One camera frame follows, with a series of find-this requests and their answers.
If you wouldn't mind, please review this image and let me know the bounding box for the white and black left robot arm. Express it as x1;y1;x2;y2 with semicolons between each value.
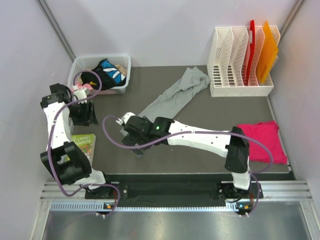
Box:
40;83;114;199

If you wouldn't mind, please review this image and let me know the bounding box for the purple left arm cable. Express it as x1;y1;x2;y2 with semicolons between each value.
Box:
46;70;121;218

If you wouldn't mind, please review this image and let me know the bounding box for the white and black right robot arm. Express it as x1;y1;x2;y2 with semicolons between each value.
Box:
116;112;252;198

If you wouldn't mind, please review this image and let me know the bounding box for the orange plastic folder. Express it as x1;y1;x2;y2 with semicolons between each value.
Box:
255;20;281;85

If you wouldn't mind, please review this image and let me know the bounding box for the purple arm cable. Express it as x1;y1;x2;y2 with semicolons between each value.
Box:
46;70;121;218
102;115;275;218

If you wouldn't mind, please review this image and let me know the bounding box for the light pink t shirt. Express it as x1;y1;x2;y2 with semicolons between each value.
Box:
71;81;93;92

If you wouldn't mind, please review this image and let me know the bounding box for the green children's book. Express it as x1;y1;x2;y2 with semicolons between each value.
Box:
71;134;96;165

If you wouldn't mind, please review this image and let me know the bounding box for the white plastic laundry basket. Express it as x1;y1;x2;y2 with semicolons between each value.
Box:
68;54;131;95

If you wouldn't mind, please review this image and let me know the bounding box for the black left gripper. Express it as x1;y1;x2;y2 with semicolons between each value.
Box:
68;100;99;127

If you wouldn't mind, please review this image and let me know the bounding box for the grey t shirt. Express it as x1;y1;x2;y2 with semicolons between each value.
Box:
138;67;211;122

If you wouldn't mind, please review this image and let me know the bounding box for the white file organiser rack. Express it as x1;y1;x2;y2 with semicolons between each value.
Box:
207;26;274;97

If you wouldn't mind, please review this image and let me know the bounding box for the folded magenta t shirt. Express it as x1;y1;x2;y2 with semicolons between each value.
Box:
237;120;288;165

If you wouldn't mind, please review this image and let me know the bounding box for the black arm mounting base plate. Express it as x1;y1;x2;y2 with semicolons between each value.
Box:
84;173;266;208

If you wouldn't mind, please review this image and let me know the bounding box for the aluminium frame rail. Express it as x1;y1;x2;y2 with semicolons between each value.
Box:
40;181;313;214

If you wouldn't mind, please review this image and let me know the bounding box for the black and blue t shirt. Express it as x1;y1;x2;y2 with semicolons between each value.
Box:
80;58;127;91

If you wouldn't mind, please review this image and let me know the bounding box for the red plastic folder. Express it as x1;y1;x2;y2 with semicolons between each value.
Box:
243;20;256;86

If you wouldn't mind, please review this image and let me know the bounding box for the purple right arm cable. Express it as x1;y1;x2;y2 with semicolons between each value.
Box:
102;115;275;218

